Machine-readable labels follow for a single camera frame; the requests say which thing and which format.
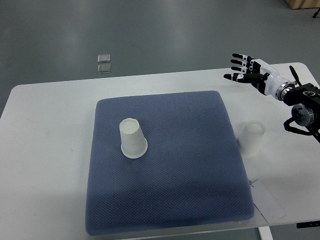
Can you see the black table bracket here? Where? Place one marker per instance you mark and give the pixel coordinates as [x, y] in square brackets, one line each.
[309, 224]

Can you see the white table leg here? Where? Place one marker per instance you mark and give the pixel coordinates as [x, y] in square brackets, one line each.
[265, 233]

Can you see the wooden box corner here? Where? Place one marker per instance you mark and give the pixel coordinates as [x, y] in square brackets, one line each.
[303, 4]

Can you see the white paper tag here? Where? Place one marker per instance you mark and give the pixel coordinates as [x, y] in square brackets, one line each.
[265, 203]

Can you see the white robotic hand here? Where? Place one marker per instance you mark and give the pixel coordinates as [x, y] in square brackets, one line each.
[271, 83]

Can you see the white paper cup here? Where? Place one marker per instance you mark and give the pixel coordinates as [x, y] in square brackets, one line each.
[249, 140]
[133, 142]

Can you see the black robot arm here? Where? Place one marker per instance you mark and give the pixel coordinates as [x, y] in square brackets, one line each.
[303, 98]

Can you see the upper metal floor plate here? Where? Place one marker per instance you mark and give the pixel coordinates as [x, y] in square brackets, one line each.
[104, 58]

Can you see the blue textured cushion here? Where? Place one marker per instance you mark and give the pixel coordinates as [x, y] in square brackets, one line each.
[191, 174]

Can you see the black tripod leg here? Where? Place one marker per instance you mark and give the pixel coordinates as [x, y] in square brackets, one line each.
[316, 13]

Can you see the white paper cup on cushion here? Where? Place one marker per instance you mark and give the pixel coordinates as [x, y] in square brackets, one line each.
[133, 142]

